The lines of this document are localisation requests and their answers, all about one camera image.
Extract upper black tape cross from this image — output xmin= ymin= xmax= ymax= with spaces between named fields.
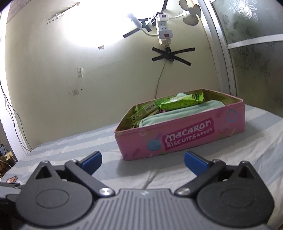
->
xmin=123 ymin=0 xmax=168 ymax=38

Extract black tape cross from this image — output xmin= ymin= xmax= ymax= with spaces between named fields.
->
xmin=152 ymin=47 xmax=195 ymax=67
xmin=123 ymin=0 xmax=168 ymax=38

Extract glass door metal frame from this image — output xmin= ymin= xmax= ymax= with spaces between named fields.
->
xmin=199 ymin=1 xmax=282 ymax=116

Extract pink macaron biscuit tin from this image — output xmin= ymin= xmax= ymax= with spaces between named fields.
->
xmin=115 ymin=89 xmax=245 ymax=160

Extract white lamp plug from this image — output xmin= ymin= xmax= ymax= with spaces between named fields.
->
xmin=128 ymin=14 xmax=159 ymax=37

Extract green patterned tissue pack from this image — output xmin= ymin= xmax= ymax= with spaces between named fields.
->
xmin=160 ymin=93 xmax=204 ymax=111

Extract hanging wires on wall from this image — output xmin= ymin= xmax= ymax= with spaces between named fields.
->
xmin=0 ymin=79 xmax=33 ymax=152

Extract mint green pouch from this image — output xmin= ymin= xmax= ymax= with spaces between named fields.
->
xmin=139 ymin=100 xmax=225 ymax=127

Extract white power strip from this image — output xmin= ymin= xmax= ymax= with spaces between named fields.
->
xmin=155 ymin=13 xmax=173 ymax=47

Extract white power cable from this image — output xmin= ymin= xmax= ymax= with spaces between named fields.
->
xmin=154 ymin=60 xmax=168 ymax=100

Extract green barcode box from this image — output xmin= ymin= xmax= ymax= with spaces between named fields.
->
xmin=130 ymin=99 xmax=166 ymax=122

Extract mint green plush toy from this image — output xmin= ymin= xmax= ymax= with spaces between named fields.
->
xmin=176 ymin=93 xmax=187 ymax=98

